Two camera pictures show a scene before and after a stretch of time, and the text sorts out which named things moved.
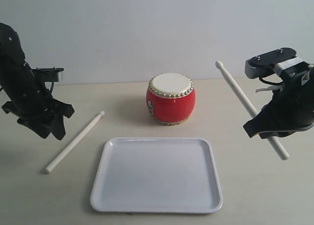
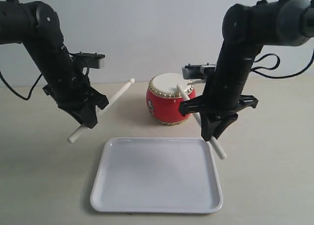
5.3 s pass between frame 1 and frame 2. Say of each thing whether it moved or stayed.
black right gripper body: moved
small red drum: stayed
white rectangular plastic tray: stayed
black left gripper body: moved
